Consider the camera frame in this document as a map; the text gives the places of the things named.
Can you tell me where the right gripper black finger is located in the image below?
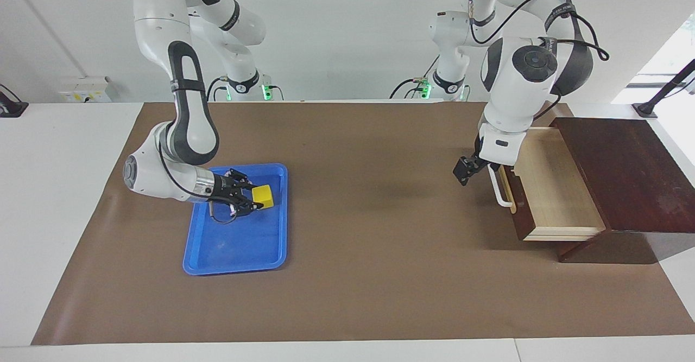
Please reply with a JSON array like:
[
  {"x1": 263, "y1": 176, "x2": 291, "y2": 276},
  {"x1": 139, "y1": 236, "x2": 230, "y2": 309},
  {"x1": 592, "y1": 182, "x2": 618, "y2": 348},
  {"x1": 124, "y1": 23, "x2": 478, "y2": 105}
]
[
  {"x1": 231, "y1": 196, "x2": 264, "y2": 215},
  {"x1": 228, "y1": 170, "x2": 256, "y2": 190}
]

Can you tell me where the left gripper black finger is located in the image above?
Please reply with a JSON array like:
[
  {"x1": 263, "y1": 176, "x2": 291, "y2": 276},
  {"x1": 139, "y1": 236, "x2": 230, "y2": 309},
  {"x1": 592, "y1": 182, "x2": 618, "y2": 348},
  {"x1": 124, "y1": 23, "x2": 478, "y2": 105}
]
[{"x1": 453, "y1": 157, "x2": 473, "y2": 187}]

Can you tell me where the yellow block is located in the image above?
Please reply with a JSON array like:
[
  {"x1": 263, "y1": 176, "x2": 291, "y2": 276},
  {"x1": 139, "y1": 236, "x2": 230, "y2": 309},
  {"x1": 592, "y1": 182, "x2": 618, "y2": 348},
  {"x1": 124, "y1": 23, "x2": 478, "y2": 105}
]
[{"x1": 251, "y1": 185, "x2": 275, "y2": 209}]

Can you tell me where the white drawer handle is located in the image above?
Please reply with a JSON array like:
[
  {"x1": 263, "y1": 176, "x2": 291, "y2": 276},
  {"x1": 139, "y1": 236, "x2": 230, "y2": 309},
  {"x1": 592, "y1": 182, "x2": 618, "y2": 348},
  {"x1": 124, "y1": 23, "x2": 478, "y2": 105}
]
[{"x1": 487, "y1": 164, "x2": 514, "y2": 209}]

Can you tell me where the tan handle backplate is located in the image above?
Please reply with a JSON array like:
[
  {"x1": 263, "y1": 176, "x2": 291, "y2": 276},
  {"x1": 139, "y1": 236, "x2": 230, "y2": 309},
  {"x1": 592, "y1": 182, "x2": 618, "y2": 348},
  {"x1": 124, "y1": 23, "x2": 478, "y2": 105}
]
[{"x1": 500, "y1": 167, "x2": 517, "y2": 214}]

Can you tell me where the wooden drawer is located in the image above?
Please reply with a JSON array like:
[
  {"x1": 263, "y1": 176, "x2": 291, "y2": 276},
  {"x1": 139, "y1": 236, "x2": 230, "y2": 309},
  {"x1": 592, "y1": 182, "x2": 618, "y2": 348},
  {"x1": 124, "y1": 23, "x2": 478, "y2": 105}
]
[{"x1": 498, "y1": 126, "x2": 606, "y2": 242}]

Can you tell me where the blue plastic tray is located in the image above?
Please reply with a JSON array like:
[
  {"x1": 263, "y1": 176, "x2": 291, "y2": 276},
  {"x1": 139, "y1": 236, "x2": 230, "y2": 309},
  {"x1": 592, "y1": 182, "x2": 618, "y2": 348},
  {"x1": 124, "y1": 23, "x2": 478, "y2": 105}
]
[{"x1": 182, "y1": 162, "x2": 288, "y2": 276}]

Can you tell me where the brown table mat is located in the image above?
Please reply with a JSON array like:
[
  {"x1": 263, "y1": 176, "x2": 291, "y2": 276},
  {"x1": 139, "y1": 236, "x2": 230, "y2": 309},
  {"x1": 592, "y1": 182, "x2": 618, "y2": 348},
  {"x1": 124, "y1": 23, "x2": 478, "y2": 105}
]
[{"x1": 31, "y1": 101, "x2": 695, "y2": 346}]

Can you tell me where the dark wooden cabinet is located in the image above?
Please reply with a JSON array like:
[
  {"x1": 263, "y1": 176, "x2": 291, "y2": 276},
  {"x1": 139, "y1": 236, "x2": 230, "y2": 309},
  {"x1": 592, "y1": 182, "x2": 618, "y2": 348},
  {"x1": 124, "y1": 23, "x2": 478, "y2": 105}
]
[{"x1": 548, "y1": 117, "x2": 695, "y2": 265}]

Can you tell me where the black stand base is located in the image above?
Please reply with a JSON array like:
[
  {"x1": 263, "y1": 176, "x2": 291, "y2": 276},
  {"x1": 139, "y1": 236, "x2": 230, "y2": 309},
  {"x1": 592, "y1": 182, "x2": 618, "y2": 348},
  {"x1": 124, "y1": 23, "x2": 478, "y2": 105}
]
[{"x1": 0, "y1": 84, "x2": 29, "y2": 118}]

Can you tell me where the bright window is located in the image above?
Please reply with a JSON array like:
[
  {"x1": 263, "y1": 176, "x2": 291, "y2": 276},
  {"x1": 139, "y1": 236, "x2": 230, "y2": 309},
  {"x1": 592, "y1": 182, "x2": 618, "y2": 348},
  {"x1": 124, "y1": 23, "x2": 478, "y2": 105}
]
[{"x1": 611, "y1": 14, "x2": 695, "y2": 105}]

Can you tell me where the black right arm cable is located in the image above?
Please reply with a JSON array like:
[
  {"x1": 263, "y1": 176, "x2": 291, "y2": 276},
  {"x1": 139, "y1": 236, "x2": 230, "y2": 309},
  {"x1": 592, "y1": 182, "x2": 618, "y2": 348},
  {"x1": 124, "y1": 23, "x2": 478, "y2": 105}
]
[{"x1": 157, "y1": 150, "x2": 242, "y2": 225}]

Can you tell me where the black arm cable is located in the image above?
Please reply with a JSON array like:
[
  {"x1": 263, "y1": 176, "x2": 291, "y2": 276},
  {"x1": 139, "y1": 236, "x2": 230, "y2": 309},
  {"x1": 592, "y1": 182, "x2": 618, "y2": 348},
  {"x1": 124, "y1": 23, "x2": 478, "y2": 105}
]
[
  {"x1": 157, "y1": 150, "x2": 242, "y2": 225},
  {"x1": 468, "y1": 0, "x2": 610, "y2": 61}
]

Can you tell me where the black base cable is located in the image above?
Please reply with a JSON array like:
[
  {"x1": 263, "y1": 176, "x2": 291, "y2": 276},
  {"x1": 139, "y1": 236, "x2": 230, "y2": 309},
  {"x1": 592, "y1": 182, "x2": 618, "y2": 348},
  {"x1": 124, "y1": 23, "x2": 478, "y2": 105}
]
[
  {"x1": 205, "y1": 76, "x2": 231, "y2": 102},
  {"x1": 389, "y1": 54, "x2": 440, "y2": 100}
]

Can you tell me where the white wall outlet box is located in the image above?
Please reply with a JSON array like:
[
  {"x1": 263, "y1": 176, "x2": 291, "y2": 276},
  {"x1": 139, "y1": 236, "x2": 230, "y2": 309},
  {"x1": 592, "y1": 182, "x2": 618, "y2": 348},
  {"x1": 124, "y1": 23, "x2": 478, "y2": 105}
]
[{"x1": 59, "y1": 76, "x2": 119, "y2": 104}]

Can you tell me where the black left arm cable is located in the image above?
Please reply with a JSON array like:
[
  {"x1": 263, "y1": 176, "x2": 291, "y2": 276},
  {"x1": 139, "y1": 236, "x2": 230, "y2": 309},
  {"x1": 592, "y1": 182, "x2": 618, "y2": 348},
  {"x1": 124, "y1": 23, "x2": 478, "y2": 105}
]
[{"x1": 468, "y1": 0, "x2": 610, "y2": 61}]

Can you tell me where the black camera stand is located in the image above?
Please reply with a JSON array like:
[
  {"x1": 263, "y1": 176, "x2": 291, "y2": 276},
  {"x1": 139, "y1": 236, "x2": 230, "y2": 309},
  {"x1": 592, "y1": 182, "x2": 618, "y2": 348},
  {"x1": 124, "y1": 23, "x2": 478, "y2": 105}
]
[{"x1": 633, "y1": 58, "x2": 695, "y2": 119}]

